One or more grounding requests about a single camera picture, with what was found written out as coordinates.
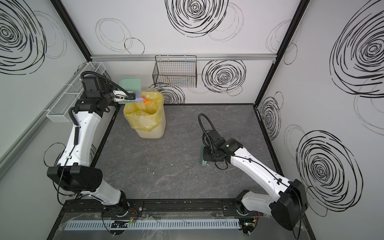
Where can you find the green dustpan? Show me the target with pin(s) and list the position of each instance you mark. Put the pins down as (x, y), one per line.
(131, 84)

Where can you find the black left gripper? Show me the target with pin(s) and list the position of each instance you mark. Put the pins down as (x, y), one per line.
(130, 97)

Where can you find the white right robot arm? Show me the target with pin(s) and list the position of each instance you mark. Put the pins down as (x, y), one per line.
(273, 183)

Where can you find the black wire basket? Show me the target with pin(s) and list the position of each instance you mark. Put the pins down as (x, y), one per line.
(176, 70)

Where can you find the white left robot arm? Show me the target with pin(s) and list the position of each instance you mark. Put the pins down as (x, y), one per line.
(73, 171)

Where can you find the small purple paper scrap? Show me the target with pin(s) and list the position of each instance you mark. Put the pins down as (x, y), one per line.
(139, 98)

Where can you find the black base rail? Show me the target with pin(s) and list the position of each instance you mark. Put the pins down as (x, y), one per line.
(195, 205)

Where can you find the clear wall shelf tray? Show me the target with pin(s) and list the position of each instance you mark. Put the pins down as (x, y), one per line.
(58, 112)

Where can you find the orange paper scrap front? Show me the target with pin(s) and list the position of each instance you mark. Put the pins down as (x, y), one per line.
(146, 100)

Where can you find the white slotted cable duct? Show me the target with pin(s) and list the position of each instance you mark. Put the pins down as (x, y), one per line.
(194, 224)

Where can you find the green hand brush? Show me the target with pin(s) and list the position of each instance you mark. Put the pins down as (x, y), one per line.
(203, 162)

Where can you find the beige bin with yellow bag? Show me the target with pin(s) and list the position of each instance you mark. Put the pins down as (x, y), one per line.
(147, 119)

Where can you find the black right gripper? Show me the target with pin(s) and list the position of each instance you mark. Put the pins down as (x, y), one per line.
(208, 156)

